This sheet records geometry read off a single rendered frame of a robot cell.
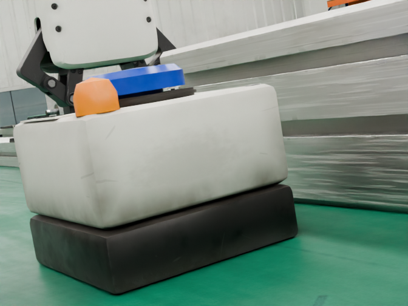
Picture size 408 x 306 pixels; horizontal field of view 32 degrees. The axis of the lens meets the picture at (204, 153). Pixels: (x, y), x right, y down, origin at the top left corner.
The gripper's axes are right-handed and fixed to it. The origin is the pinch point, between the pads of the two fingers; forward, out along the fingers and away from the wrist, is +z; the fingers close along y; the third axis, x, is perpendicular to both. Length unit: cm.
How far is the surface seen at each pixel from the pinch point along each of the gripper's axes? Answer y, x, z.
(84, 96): 16.4, 34.6, -2.7
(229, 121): 11.3, 35.2, -1.0
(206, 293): 14.8, 37.6, 3.9
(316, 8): -551, -586, -65
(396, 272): 10.5, 41.4, 3.9
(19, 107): -334, -1093, -6
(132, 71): 13.7, 32.8, -3.3
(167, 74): 12.4, 33.1, -3.0
